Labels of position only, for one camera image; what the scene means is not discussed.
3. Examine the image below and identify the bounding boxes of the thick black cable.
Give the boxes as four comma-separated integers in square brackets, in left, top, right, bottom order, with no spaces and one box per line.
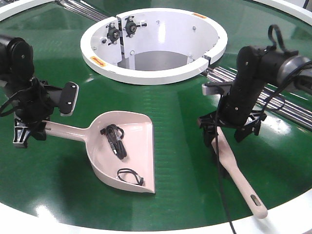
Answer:
[100,123,128,160]

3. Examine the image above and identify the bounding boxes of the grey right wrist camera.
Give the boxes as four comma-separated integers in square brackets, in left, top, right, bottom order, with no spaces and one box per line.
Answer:
[202,82,234,96]

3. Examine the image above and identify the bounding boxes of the black bearing mount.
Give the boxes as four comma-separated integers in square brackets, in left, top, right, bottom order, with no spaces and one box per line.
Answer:
[106,22,120,45]
[124,16,147,38]

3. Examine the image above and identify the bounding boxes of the chrome roller bars top left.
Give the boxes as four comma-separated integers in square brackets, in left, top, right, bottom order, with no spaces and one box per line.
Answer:
[55,0,109,22]

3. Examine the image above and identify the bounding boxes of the chrome roller bars right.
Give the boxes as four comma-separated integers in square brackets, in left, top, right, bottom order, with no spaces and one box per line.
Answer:
[201,66,312,131]

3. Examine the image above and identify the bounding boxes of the orange warning sticker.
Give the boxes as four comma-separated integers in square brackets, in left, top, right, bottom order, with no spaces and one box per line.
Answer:
[192,13,207,19]
[90,56,106,67]

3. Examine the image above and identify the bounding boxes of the white outer conveyor rim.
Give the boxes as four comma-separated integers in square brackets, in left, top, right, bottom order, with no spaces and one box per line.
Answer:
[0,2,312,234]

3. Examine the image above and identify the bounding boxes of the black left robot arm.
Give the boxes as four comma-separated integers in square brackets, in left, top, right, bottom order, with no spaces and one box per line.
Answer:
[0,35,55,148]

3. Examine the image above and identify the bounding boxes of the chrome roller bars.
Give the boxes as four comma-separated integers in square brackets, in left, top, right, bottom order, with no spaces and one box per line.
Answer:
[201,66,312,131]
[55,0,109,22]

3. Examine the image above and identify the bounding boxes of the orange warning sticker rear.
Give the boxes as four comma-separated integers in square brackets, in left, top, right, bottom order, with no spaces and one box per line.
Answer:
[192,13,207,19]

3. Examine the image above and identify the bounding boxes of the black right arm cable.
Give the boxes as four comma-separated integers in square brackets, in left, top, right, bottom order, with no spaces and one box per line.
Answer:
[214,24,312,234]

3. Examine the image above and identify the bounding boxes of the black bearing mount right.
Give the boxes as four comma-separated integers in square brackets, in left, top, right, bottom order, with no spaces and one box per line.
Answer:
[124,16,147,38]

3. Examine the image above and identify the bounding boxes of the white central conveyor ring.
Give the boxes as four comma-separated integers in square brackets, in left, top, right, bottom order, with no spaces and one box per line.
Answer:
[80,7,228,86]

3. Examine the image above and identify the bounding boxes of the thin looped black cable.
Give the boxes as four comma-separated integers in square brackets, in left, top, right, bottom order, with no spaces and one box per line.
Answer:
[117,168,144,187]

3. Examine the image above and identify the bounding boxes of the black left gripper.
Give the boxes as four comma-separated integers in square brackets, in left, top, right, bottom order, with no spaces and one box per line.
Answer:
[13,78,54,148]

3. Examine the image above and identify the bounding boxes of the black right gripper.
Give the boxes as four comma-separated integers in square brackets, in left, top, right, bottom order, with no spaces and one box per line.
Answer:
[197,110,267,148]

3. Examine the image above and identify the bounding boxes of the black bearing mount left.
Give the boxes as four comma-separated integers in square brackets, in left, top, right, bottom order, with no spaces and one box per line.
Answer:
[106,22,120,45]

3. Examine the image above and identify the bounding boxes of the orange warning sticker front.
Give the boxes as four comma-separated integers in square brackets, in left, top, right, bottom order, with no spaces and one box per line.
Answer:
[90,56,106,67]

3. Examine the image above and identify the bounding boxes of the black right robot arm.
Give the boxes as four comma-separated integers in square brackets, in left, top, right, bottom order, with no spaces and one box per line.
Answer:
[197,46,312,146]

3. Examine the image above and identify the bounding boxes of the beige hand brush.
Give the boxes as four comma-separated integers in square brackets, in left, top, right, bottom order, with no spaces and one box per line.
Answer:
[212,127,268,219]

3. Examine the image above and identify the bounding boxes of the beige plastic dustpan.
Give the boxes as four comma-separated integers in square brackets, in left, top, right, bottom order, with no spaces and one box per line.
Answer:
[45,111,156,194]

